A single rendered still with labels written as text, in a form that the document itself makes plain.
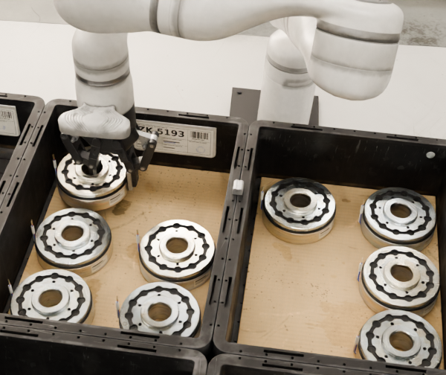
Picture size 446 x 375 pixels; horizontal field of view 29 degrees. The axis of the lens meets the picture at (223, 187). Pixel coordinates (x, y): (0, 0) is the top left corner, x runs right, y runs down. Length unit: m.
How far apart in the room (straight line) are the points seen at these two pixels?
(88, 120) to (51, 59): 0.67
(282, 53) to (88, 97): 0.41
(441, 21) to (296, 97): 1.78
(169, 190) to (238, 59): 0.52
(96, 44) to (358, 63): 0.33
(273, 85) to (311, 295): 0.42
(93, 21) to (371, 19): 0.32
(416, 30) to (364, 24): 2.20
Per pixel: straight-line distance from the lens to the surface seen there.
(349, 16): 0.92
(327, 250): 1.21
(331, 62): 0.92
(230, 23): 0.96
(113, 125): 1.07
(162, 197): 1.26
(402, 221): 1.21
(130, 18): 0.99
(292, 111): 1.46
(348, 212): 1.26
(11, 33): 1.83
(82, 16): 1.00
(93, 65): 1.06
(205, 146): 1.27
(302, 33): 1.08
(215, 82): 1.67
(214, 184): 1.28
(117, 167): 1.24
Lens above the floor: 1.74
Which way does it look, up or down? 46 degrees down
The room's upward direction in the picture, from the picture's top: 2 degrees clockwise
